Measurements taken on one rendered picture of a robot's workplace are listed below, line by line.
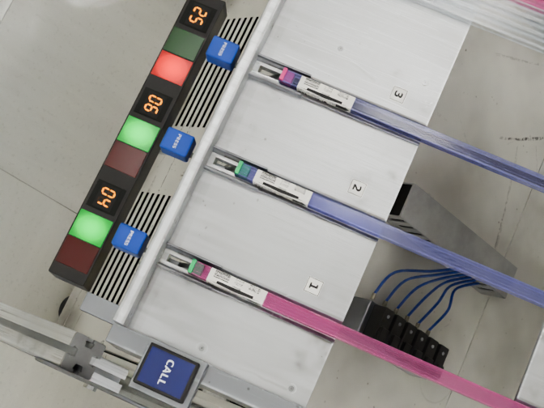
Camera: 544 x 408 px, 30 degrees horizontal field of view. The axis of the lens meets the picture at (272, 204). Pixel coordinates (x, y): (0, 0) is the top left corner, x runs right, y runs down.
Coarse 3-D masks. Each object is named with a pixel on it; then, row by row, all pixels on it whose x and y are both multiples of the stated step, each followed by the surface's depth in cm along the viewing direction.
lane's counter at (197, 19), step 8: (192, 0) 109; (192, 8) 109; (200, 8) 109; (208, 8) 109; (184, 16) 109; (192, 16) 109; (200, 16) 109; (208, 16) 109; (184, 24) 108; (192, 24) 108; (200, 24) 108; (208, 24) 108
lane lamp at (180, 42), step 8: (176, 32) 108; (184, 32) 108; (168, 40) 108; (176, 40) 108; (184, 40) 108; (192, 40) 108; (200, 40) 108; (168, 48) 108; (176, 48) 108; (184, 48) 108; (192, 48) 108; (200, 48) 108; (184, 56) 107; (192, 56) 107
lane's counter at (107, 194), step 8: (96, 184) 104; (104, 184) 104; (96, 192) 104; (104, 192) 104; (112, 192) 104; (120, 192) 104; (88, 200) 103; (96, 200) 103; (104, 200) 103; (112, 200) 103; (120, 200) 103; (96, 208) 103; (104, 208) 103; (112, 208) 103
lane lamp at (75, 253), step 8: (72, 240) 102; (80, 240) 102; (64, 248) 102; (72, 248) 102; (80, 248) 102; (88, 248) 102; (96, 248) 102; (64, 256) 102; (72, 256) 102; (80, 256) 102; (88, 256) 102; (64, 264) 102; (72, 264) 102; (80, 264) 102; (88, 264) 102
